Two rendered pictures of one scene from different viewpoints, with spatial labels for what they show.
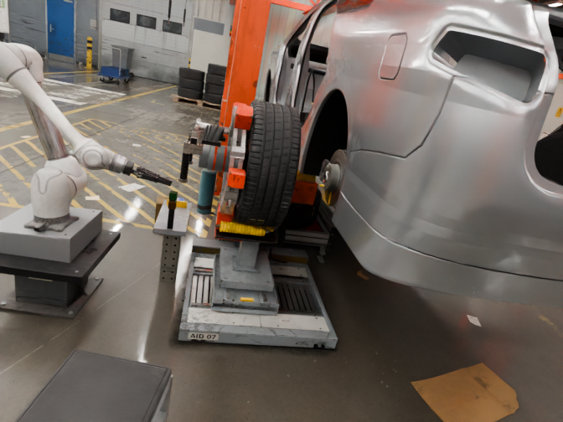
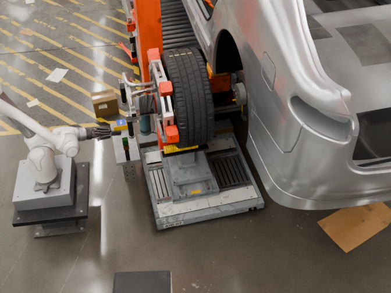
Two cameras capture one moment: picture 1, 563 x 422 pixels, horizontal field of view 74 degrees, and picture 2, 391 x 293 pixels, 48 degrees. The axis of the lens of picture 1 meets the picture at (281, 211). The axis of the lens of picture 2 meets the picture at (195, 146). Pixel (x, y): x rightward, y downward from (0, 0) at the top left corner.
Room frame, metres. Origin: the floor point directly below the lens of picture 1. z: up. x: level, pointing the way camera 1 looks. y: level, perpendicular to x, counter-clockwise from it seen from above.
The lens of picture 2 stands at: (-0.32, 0.13, 2.81)
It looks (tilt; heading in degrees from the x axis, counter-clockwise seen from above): 46 degrees down; 359
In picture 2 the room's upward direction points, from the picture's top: straight up
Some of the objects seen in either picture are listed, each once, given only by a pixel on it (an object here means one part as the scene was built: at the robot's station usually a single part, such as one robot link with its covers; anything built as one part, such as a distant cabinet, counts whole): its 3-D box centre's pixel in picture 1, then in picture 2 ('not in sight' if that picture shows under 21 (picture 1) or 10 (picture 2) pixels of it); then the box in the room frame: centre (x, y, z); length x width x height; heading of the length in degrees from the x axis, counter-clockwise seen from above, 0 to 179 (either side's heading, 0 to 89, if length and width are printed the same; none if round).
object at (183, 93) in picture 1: (204, 84); not in sight; (10.29, 2.67, 0.55); 1.40 x 0.80 x 1.09; 95
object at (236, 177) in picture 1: (235, 177); (171, 134); (1.66, 0.24, 0.85); 0.09 x 0.08 x 0.07; 13
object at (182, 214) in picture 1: (173, 216); (124, 141); (2.01, 0.61, 0.44); 0.43 x 0.17 x 0.03; 13
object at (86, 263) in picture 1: (54, 269); (57, 203); (1.66, 1.11, 0.15); 0.50 x 0.50 x 0.30; 7
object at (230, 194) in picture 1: (233, 160); (161, 102); (1.97, 0.31, 0.85); 0.54 x 0.07 x 0.54; 13
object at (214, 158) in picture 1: (219, 158); (150, 104); (1.95, 0.38, 0.85); 0.21 x 0.14 x 0.14; 103
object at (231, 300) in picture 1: (243, 281); (188, 171); (1.96, 0.13, 0.13); 0.50 x 0.36 x 0.10; 13
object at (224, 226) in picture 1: (242, 229); (180, 146); (1.87, 0.19, 0.51); 0.29 x 0.06 x 0.06; 103
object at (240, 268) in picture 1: (248, 250); (187, 151); (2.00, 0.15, 0.32); 0.40 x 0.30 x 0.28; 13
